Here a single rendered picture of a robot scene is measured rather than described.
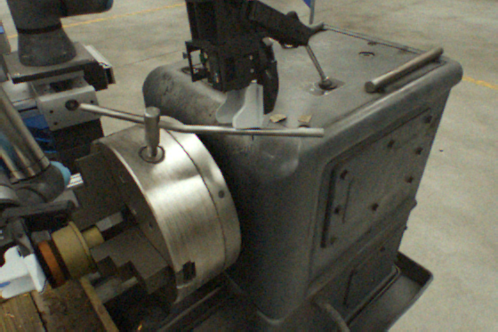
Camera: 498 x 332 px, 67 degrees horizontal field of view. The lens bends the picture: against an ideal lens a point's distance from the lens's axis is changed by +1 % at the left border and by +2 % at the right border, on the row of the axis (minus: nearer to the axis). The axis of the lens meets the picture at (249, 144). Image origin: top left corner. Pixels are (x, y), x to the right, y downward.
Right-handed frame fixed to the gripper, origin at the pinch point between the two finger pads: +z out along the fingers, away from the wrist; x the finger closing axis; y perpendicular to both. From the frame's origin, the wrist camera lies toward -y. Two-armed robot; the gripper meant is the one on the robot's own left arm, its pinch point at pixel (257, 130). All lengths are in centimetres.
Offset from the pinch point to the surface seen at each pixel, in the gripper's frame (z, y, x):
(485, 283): 131, -129, 3
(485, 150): 125, -247, -42
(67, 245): 14.0, 25.9, -16.3
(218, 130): -1.3, 5.0, -2.4
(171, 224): 10.8, 14.1, -4.4
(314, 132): -0.7, -3.4, 7.5
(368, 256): 50, -34, -2
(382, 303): 75, -43, -2
